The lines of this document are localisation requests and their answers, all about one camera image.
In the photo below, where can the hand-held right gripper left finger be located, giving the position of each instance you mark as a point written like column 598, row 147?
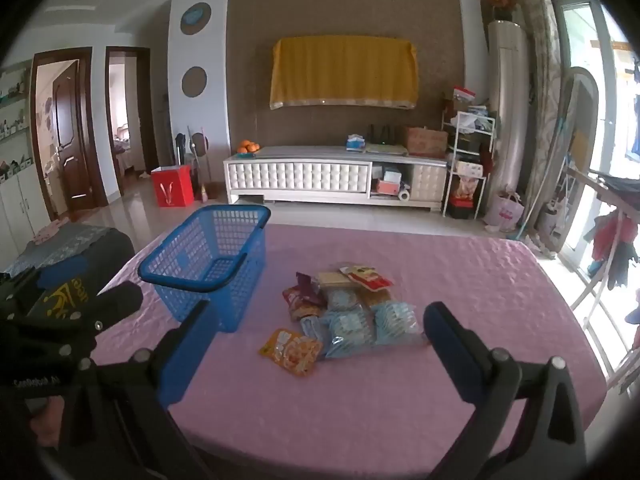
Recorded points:
column 185, row 355

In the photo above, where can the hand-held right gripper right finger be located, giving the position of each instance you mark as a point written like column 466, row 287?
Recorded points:
column 450, row 340

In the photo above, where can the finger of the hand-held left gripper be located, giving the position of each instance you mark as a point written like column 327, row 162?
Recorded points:
column 120, row 302
column 70, row 269

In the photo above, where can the blue clear biscuit packet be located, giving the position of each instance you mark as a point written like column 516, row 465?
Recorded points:
column 350, row 332
column 342, row 300
column 395, row 322
column 312, row 329

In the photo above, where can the brown packet with green end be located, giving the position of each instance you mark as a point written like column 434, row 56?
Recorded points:
column 369, row 299

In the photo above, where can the red and white snack packet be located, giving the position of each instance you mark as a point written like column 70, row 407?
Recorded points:
column 370, row 277

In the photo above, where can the orange cartoon snack packet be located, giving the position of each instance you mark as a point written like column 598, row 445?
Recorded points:
column 290, row 352

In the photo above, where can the blue plastic basket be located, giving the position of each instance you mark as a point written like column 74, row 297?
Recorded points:
column 210, row 240

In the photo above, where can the red-brown snack packet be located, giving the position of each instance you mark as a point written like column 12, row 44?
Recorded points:
column 300, row 305

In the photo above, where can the clear cream cracker packet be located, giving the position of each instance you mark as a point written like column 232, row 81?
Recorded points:
column 332, row 280

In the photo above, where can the maroon snack packet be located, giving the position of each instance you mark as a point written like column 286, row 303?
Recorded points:
column 303, row 282

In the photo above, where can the dark chair with lace cover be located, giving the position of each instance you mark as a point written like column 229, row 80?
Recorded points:
column 75, row 242

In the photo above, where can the red gift box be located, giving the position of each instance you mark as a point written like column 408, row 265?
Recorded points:
column 172, row 187

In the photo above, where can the dark wooden door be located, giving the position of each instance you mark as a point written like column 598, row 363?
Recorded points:
column 70, row 135

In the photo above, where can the pink shopping bag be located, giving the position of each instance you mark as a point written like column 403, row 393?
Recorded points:
column 505, row 212

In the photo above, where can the white paper roll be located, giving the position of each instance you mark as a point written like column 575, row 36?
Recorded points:
column 404, row 194

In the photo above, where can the small orange box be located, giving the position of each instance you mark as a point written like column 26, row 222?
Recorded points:
column 387, row 186

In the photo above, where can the white metal shelf rack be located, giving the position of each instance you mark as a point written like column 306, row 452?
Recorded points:
column 446, row 170

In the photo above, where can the brown round stand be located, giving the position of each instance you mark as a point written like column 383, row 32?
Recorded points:
column 200, row 142

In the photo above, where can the cardboard box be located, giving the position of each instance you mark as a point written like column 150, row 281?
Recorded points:
column 425, row 141

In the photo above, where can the pile of oranges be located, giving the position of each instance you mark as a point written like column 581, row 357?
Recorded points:
column 248, row 147

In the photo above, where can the white television cabinet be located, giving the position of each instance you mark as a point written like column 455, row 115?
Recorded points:
column 300, row 175

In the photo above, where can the black router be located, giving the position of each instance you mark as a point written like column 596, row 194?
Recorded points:
column 382, row 134

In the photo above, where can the blue tissue box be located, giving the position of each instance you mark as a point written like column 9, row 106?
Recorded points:
column 356, row 143

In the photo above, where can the clothes drying rack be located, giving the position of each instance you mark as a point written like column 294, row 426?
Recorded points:
column 615, row 195

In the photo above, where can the standing air conditioner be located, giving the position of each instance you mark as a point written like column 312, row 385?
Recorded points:
column 507, row 110

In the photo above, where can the oval standing mirror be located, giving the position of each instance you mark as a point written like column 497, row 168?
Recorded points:
column 580, row 110

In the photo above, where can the patterned leaning mattress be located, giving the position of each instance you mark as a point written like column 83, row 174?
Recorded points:
column 542, row 85

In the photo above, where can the yellow cloth television cover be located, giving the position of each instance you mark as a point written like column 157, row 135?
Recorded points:
column 345, row 70

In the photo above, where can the glass balcony door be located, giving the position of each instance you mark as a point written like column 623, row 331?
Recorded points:
column 575, row 35

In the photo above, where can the artificial orange flowers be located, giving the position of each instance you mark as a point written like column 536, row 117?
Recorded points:
column 500, row 0

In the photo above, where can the white wall cabinet with shelves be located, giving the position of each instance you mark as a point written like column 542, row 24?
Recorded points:
column 15, row 200

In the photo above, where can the dark wooden door frame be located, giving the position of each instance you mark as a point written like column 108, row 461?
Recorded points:
column 36, row 135
column 147, row 110

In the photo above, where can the brown round wall decoration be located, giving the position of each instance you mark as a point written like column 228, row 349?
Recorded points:
column 194, row 81

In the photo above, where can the blue round wall decoration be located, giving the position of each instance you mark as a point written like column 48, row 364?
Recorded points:
column 195, row 17

